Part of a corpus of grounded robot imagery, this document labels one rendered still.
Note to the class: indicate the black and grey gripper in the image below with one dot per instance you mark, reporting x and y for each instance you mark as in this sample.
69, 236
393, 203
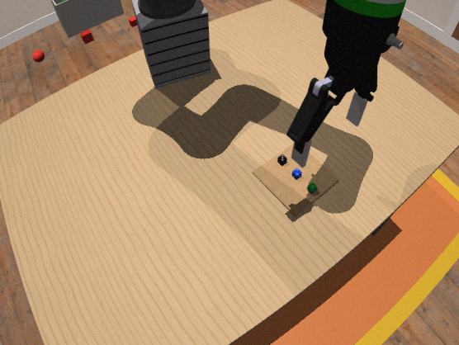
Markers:
318, 102

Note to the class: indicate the green die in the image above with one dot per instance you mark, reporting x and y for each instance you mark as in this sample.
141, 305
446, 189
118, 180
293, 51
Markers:
312, 188

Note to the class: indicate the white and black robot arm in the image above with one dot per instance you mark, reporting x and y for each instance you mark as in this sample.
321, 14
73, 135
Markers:
366, 27

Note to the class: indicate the blue die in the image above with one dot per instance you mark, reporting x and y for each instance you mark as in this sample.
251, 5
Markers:
296, 173

